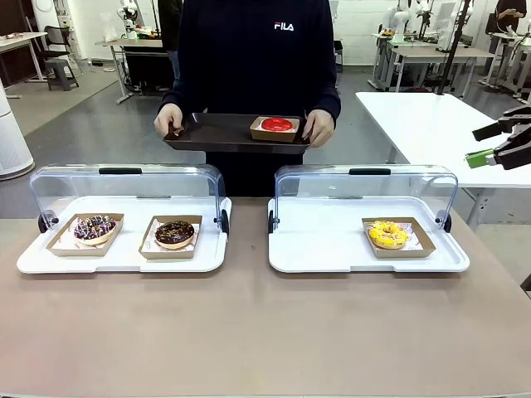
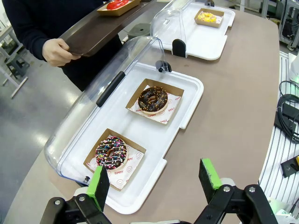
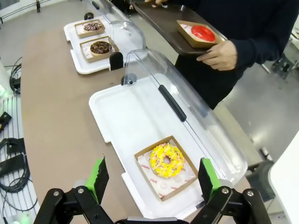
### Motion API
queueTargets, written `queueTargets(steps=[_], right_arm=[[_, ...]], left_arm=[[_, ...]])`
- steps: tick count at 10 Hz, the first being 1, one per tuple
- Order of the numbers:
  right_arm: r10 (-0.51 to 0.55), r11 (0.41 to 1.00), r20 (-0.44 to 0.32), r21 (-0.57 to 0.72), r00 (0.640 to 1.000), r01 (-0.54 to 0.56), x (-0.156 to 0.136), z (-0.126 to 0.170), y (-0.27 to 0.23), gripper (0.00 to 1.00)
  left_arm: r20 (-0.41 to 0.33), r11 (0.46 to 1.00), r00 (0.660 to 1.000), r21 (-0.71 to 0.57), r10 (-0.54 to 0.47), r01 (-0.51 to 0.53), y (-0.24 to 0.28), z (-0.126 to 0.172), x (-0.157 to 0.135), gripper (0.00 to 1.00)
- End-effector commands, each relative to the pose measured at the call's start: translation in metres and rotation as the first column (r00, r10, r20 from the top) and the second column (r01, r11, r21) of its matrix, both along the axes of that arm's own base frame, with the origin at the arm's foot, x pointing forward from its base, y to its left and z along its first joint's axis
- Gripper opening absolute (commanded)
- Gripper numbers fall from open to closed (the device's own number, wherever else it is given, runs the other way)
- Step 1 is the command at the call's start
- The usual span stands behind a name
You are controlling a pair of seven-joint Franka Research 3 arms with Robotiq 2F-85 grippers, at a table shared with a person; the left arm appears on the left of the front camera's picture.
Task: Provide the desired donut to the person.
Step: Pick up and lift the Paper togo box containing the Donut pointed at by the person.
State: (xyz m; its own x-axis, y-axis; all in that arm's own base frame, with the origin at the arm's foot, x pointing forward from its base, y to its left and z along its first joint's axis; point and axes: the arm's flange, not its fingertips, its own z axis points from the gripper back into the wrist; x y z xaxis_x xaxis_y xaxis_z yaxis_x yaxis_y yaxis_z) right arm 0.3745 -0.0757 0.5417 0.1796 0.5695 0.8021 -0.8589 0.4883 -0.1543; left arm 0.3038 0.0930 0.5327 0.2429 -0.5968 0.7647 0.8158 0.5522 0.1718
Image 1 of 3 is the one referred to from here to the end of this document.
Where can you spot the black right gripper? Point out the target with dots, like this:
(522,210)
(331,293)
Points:
(523,141)

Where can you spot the red glazed donut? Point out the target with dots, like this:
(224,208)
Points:
(271,136)
(277,124)

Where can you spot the dark brown serving tray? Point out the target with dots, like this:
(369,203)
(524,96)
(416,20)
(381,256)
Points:
(215,132)

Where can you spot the person right forearm black sleeve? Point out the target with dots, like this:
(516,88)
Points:
(170,99)

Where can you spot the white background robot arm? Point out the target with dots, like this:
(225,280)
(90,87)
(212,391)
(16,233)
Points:
(400,14)
(129,18)

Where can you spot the person left forearm black sleeve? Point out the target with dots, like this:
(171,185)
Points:
(332,101)

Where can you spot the yellow glazed donut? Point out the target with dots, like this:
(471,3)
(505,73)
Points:
(419,250)

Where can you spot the background person in black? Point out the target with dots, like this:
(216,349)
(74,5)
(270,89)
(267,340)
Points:
(508,14)

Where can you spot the person torso black FILA sweatshirt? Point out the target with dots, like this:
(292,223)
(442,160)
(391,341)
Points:
(253,70)

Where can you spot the chocolate donut gold sprinkles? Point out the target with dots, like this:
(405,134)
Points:
(174,234)

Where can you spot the background person dark clothes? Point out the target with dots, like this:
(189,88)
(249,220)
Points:
(170,29)

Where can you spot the chocolate glazed donut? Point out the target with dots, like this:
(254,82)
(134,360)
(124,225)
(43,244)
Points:
(166,254)

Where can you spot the chocolate donut pink white sprinkles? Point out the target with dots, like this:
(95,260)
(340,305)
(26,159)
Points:
(94,230)

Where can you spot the brown cardboard donut tray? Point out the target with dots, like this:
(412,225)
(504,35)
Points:
(58,248)

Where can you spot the person left hand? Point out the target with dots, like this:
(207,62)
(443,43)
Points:
(321,128)

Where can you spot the person right hand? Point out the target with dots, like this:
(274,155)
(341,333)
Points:
(168,120)

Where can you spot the white side table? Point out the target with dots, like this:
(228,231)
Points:
(415,124)

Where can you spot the beige background workbench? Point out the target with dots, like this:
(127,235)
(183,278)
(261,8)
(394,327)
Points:
(435,54)

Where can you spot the black stand pole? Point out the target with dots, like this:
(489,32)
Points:
(454,45)

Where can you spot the clear display case lid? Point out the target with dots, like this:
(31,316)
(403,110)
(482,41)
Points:
(315,171)
(74,171)

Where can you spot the white display case base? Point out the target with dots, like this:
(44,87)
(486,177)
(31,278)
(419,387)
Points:
(124,263)
(315,248)

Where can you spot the grey background desk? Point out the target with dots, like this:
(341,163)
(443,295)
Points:
(124,43)

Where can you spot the grey step stool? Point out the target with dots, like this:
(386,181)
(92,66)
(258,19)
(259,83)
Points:
(61,74)

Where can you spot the black office chair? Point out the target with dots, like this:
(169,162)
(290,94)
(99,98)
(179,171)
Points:
(56,39)

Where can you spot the white cylindrical air purifier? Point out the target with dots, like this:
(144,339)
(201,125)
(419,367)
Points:
(12,141)

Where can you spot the white desk with wooden edge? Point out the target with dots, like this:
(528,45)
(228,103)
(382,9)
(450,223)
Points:
(18,39)

